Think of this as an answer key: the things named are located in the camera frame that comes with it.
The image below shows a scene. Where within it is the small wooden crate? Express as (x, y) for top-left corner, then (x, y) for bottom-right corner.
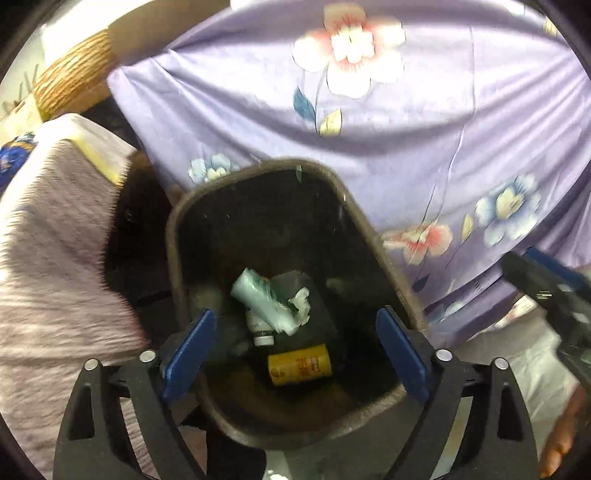
(0, 90), (44, 127)

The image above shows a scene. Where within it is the wicker basket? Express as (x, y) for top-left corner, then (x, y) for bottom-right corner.
(33, 30), (116, 116)

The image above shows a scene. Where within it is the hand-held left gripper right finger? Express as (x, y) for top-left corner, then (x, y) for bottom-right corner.
(375, 305), (541, 480)

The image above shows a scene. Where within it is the white crumpled paper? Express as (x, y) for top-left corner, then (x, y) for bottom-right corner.
(288, 287), (315, 330)

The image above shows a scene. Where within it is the yellow can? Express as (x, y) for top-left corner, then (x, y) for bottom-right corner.
(268, 346), (333, 386)

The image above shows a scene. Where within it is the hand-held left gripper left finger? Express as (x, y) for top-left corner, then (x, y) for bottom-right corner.
(53, 308), (218, 480)

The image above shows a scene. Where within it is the dark box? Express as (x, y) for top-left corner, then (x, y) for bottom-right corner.
(270, 272), (340, 356)

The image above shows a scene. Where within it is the purple floral cloth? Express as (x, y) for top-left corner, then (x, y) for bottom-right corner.
(107, 0), (591, 349)

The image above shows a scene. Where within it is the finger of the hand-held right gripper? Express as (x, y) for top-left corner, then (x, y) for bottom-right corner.
(501, 253), (559, 305)
(526, 247), (591, 291)

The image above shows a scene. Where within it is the black plastic trash bin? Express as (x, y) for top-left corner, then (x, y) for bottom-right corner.
(165, 159), (428, 450)

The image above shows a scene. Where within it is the person's right hand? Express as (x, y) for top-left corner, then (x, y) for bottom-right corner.
(539, 385), (591, 480)

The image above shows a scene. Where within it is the small white bottle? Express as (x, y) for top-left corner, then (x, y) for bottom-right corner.
(247, 309), (278, 347)

